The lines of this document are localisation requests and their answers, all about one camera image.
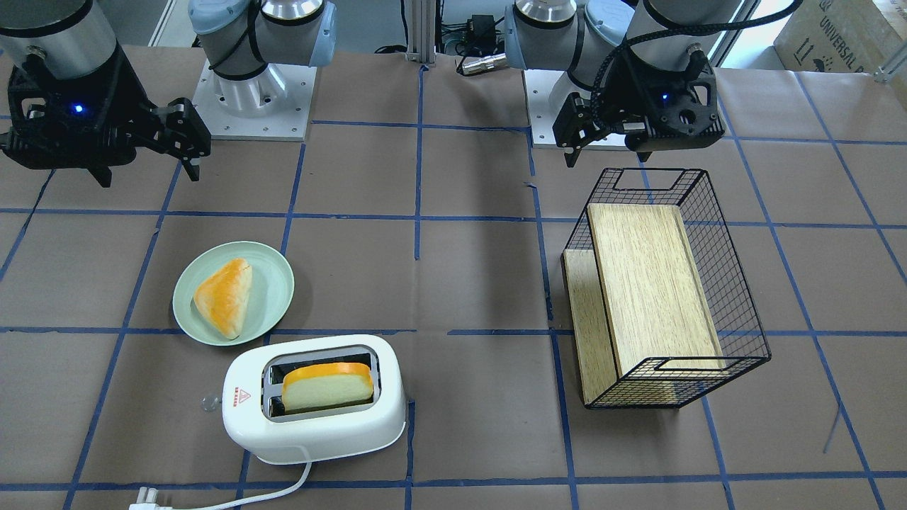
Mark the bread slice in toaster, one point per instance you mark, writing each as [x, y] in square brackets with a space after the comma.
[326, 385]

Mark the light green plate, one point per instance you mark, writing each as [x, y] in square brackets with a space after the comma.
[272, 291]

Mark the wooden box in basket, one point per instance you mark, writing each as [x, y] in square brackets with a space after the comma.
[643, 332]

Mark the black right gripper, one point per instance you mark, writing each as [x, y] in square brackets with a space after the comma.
[125, 91]

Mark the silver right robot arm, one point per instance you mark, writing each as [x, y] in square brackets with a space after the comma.
[240, 38]

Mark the black wire basket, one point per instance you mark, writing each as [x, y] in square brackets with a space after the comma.
[728, 295]

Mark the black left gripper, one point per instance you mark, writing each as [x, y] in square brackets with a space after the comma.
[626, 91]

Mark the black power adapter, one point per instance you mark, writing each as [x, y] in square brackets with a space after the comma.
[480, 27]

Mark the white toaster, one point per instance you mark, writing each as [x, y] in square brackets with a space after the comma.
[254, 416]

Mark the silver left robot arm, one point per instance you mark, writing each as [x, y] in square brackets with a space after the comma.
[582, 39]

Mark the cardboard box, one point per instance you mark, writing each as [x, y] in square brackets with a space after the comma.
[841, 36]

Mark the triangular bread on plate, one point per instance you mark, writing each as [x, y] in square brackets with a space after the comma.
[222, 299]

